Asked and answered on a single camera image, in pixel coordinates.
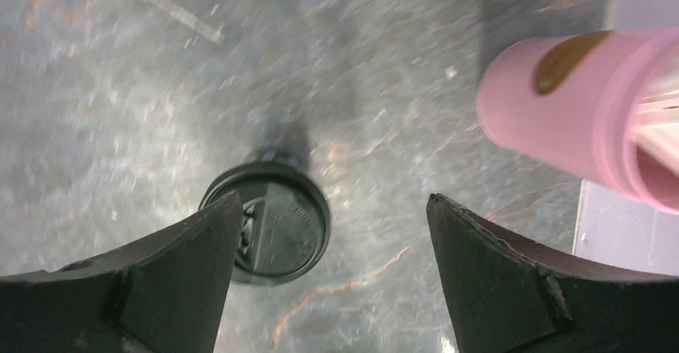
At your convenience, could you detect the pink straw holder cup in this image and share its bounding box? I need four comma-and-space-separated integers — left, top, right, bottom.
476, 27, 678, 213

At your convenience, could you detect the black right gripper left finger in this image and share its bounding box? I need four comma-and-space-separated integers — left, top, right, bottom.
1, 193, 243, 352

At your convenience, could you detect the black paper coffee cup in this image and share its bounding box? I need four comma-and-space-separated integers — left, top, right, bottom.
244, 121, 311, 173

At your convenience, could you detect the black plastic cup lid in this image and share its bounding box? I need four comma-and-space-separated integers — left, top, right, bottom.
199, 161, 331, 286

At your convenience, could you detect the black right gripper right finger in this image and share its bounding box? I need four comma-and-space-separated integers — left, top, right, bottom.
426, 194, 678, 352

